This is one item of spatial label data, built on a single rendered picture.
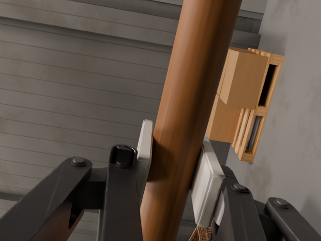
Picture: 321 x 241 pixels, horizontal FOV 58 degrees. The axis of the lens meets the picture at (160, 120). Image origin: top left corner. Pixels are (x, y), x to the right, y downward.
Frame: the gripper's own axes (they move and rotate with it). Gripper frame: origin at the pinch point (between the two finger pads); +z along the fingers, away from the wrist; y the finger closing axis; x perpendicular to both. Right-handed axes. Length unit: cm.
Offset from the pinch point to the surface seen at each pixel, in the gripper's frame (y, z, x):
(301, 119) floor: 114, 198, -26
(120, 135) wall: -31, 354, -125
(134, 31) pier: -37, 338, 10
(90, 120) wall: -73, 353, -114
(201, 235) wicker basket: 46, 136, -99
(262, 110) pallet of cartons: 109, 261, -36
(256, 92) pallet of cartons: 96, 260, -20
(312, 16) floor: 109, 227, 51
